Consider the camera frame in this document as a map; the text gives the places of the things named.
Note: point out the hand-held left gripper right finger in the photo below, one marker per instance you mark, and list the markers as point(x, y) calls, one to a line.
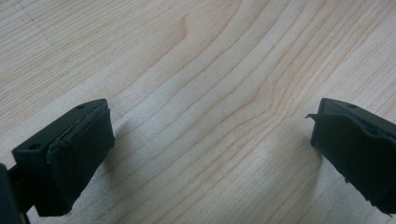
point(358, 149)

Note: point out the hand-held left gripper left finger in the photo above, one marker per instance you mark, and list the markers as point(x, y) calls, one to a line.
point(71, 161)

